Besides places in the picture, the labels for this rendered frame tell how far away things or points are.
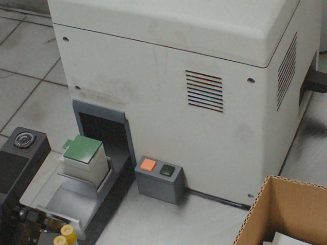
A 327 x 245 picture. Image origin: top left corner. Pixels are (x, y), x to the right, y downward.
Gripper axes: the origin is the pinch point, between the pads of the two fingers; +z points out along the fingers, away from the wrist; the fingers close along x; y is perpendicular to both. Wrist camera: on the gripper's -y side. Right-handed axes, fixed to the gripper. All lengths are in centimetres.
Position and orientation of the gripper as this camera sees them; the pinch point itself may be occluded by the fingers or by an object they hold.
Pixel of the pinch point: (57, 222)
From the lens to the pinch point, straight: 85.8
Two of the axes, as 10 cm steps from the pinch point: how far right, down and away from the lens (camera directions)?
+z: 2.8, 2.7, 9.2
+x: 9.1, 2.4, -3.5
